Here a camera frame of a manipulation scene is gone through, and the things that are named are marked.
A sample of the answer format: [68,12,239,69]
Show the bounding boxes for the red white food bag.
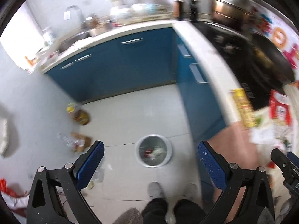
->
[270,90,292,126]

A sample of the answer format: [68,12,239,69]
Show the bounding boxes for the yellow snack wrapper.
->
[231,88,257,128]

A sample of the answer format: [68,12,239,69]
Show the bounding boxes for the white round trash bin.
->
[135,135,173,168]

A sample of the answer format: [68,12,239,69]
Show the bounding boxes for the blue kitchen cabinets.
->
[47,27,226,142]

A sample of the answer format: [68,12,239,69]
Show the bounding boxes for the brown cardboard box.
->
[70,132,92,152]

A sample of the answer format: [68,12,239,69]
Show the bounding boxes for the right grey slipper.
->
[182,183,198,201]

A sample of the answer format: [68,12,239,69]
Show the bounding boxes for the grey slipper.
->
[182,183,198,201]
[147,181,165,200]

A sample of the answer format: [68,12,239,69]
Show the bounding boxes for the clear plastic bag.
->
[57,133,81,148]

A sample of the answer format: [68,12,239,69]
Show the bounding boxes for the pink cloth mat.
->
[207,121,261,223]

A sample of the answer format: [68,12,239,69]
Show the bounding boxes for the black trouser legs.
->
[141,198,206,224]

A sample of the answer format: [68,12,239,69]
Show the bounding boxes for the cooking oil bottle yellow cap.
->
[66,103,91,126]

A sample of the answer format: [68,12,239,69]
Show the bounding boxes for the left grey slipper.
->
[147,181,165,200]

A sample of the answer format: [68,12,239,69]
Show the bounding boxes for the red white sack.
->
[0,178,29,218]

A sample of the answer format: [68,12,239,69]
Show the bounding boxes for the black wok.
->
[251,32,295,84]

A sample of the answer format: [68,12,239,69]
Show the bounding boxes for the black gas stove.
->
[196,21,285,110]

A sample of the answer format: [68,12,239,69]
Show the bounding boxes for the chrome sink faucet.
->
[63,5,87,29]

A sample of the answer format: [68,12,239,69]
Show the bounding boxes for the steel pot with lid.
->
[211,0,251,27]

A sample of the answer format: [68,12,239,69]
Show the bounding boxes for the dark soy sauce bottle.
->
[173,0,184,21]

